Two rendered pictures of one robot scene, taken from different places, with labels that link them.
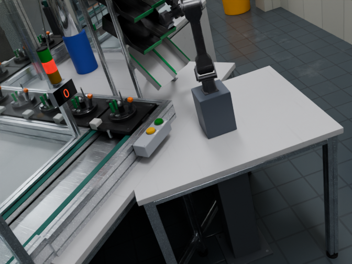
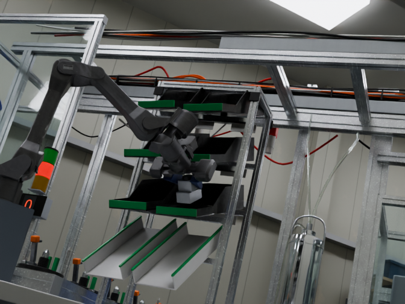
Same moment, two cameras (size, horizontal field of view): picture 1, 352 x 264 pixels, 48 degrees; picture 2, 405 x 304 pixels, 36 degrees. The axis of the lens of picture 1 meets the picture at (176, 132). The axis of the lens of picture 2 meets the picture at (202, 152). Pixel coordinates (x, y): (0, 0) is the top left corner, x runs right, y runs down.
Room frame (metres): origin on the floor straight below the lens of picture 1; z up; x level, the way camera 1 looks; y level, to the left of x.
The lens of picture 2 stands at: (1.55, -1.71, 0.77)
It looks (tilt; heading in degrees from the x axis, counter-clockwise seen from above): 20 degrees up; 74
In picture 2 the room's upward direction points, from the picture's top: 14 degrees clockwise
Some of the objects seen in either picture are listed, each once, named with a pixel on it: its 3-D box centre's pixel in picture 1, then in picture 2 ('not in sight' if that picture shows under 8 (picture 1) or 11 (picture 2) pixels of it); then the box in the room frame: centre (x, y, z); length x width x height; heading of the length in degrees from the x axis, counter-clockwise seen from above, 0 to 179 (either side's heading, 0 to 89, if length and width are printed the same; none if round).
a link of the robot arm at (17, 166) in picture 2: (205, 72); (14, 170); (1.53, -0.19, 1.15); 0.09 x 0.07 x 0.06; 85
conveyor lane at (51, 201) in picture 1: (85, 162); not in sight; (1.47, 0.43, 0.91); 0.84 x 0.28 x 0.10; 142
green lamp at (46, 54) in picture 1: (44, 55); (49, 157); (1.62, 0.43, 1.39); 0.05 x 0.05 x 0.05
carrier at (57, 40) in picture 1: (43, 39); not in sight; (3.13, 0.79, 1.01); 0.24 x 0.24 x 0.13; 52
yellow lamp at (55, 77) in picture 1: (54, 76); (40, 184); (1.62, 0.43, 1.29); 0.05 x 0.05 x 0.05
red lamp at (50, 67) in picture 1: (49, 65); (44, 171); (1.62, 0.43, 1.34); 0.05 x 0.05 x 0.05
